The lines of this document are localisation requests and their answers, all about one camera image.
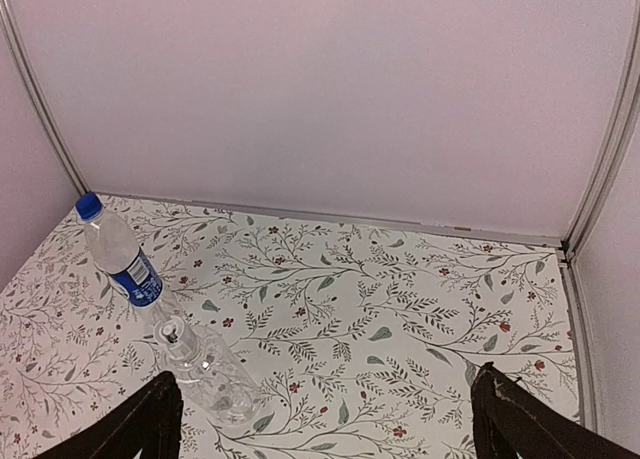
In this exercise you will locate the floral patterned table mat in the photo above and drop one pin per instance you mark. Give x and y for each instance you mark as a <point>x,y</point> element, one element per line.
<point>364,340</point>

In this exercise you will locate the Pepsi bottle with blue label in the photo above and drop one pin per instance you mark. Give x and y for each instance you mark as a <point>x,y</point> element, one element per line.
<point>116,252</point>

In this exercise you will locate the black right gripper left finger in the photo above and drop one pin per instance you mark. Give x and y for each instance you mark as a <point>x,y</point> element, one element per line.
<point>146,425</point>

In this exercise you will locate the blue bottle cap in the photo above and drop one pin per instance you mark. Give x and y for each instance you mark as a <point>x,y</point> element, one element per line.
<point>88,206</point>

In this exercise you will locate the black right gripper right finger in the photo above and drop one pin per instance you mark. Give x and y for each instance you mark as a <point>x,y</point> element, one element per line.
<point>509,422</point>

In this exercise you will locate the small clear plastic bottle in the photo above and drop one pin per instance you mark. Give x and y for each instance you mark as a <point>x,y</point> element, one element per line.
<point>207,371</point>

